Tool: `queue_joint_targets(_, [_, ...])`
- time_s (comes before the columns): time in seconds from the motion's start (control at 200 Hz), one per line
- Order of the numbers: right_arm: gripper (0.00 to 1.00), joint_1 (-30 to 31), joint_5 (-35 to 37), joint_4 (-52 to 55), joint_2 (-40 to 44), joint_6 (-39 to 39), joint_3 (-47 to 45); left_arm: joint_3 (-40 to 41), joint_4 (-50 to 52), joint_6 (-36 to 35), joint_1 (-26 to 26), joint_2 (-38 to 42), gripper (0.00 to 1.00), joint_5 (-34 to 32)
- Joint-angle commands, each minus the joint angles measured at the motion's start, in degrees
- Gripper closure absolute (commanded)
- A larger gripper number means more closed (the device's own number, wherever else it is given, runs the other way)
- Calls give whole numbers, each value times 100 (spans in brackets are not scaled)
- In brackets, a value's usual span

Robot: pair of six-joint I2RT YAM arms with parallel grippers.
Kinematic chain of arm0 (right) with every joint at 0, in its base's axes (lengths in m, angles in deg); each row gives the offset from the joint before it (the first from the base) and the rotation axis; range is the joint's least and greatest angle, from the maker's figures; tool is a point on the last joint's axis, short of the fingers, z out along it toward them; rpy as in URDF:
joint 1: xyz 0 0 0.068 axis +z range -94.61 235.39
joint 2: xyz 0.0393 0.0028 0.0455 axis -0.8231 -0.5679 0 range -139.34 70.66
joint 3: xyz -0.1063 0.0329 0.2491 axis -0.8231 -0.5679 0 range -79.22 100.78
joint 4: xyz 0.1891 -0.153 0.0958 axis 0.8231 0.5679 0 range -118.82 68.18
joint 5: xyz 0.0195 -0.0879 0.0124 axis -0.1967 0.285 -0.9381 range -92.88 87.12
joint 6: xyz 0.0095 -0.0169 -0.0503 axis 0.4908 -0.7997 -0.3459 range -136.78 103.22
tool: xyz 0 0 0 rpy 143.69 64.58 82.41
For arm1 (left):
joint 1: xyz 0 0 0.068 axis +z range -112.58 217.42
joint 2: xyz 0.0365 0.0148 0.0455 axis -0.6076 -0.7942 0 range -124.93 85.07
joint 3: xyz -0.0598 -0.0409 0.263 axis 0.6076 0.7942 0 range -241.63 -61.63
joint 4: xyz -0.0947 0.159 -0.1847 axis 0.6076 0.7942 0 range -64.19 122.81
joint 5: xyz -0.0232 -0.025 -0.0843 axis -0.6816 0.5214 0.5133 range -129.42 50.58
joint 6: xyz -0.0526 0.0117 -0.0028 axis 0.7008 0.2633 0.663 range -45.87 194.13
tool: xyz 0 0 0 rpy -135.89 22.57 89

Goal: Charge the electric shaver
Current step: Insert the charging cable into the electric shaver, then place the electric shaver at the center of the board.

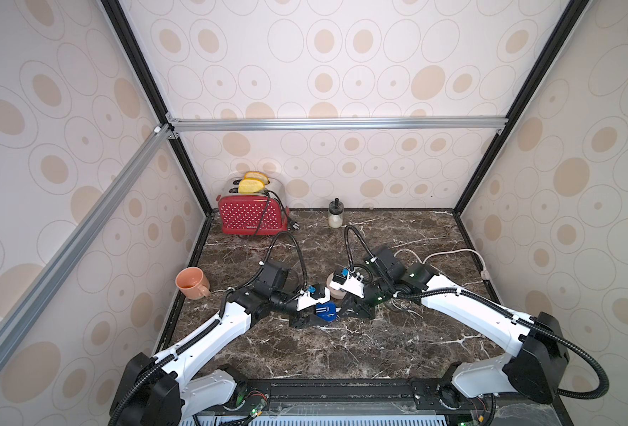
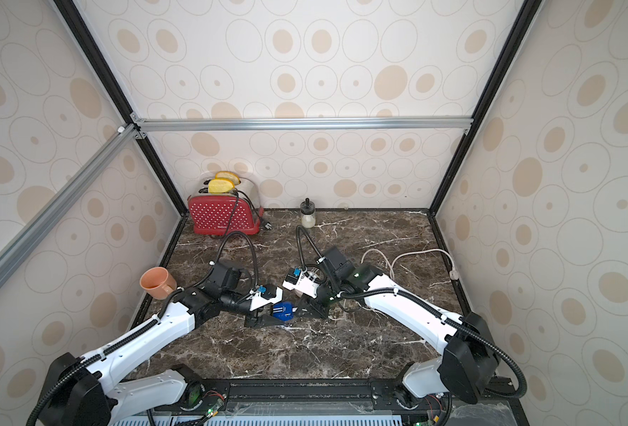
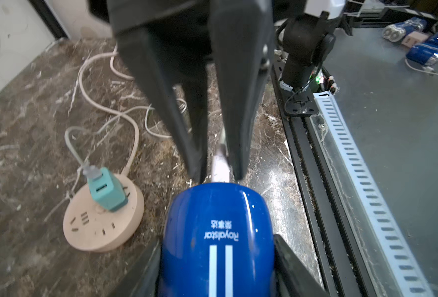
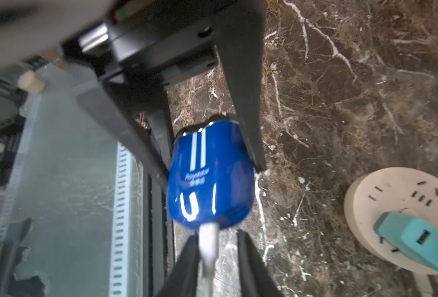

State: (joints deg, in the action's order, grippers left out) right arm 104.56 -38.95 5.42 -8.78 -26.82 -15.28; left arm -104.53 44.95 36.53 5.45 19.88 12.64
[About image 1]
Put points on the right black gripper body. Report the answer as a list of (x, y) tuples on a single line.
[(354, 306)]

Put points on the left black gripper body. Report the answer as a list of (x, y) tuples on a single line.
[(297, 317)]

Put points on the teal USB wall charger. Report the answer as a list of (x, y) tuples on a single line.
[(338, 278)]

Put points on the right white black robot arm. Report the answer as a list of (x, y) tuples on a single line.
[(535, 353)]

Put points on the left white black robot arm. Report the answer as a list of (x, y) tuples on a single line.
[(202, 341)]

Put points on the round pink power strip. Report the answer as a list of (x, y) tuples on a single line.
[(336, 294)]

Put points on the small glass bottle black cap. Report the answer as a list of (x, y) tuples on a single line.
[(335, 214)]

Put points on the orange plastic cup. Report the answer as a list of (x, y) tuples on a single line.
[(193, 283)]

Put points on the red polka dot toaster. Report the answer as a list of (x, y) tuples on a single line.
[(250, 215)]

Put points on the front yellow toast slice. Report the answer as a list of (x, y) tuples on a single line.
[(249, 186)]

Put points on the yellow toast slice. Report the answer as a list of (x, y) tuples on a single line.
[(249, 186), (252, 174)]

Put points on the back yellow toast slice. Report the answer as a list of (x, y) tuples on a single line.
[(252, 174)]

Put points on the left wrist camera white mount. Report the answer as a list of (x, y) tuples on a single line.
[(314, 295)]

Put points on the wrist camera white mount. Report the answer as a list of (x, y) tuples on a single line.
[(354, 283), (314, 295)]

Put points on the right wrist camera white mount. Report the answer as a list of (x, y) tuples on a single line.
[(354, 283)]

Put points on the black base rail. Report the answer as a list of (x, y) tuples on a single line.
[(371, 402)]

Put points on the horizontal aluminium frame bar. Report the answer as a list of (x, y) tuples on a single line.
[(338, 124)]

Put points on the left slanted aluminium frame bar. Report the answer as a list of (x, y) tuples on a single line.
[(24, 314)]

